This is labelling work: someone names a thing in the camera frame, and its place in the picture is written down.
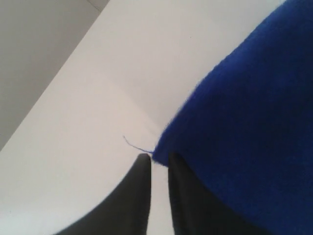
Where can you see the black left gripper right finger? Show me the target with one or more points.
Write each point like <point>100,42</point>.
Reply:
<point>195,210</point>

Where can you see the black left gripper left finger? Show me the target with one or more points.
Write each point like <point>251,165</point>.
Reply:
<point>125,211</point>

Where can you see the blue towel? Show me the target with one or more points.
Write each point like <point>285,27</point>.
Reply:
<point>246,131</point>

